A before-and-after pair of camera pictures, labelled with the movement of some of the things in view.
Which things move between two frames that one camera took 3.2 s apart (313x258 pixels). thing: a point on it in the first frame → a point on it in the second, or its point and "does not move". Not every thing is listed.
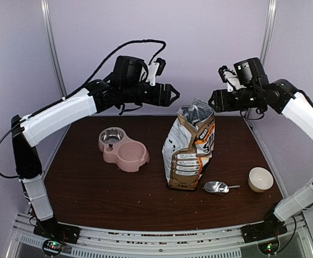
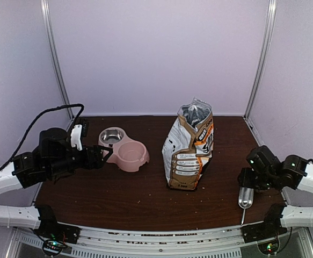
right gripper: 222,104 → 245,179
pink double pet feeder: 128,155 does not move
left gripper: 165,94 → 96,162
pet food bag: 189,145 does not move
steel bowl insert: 111,135 does not move
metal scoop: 216,186 → 245,199
